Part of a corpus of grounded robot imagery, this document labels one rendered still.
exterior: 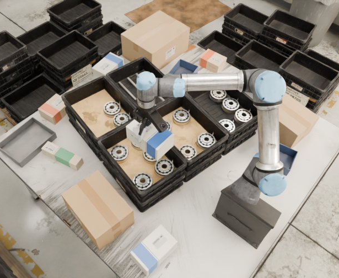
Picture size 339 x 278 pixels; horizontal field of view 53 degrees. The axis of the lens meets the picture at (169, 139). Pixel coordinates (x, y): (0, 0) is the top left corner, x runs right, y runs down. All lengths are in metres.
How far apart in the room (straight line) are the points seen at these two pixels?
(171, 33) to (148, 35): 0.16
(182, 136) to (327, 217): 1.44
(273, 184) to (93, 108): 1.15
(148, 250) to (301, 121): 1.17
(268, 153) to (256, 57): 1.87
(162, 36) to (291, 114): 1.02
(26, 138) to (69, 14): 1.58
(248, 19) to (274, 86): 2.35
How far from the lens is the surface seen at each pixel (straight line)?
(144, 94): 1.37
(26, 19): 4.39
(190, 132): 1.98
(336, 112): 3.62
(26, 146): 2.19
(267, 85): 1.38
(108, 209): 1.70
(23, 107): 3.00
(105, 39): 3.30
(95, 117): 2.06
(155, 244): 1.70
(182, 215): 1.86
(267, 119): 1.44
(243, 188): 1.67
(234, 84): 1.51
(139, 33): 2.50
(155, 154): 1.56
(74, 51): 3.05
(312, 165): 2.22
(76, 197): 1.76
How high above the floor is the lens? 2.40
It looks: 54 degrees down
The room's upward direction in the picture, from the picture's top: 5 degrees clockwise
